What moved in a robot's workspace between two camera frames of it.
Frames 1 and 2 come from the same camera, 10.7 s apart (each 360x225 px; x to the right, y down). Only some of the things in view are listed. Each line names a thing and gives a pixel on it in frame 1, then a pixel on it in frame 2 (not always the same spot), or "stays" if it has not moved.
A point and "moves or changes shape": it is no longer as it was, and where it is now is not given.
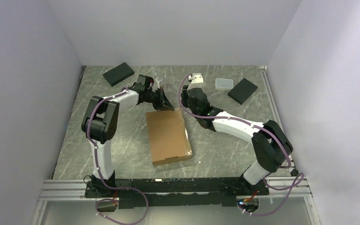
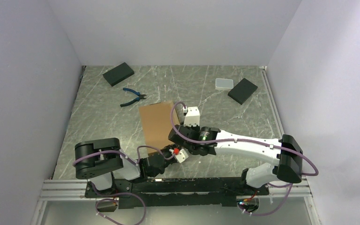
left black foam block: x=118 y=74 stays
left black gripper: x=161 y=105 to x=167 y=147
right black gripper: x=184 y=95 to x=197 y=128
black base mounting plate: x=155 y=192 stays
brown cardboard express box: x=168 y=135 moves or changes shape
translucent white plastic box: x=224 y=84 stays
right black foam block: x=242 y=91 stays
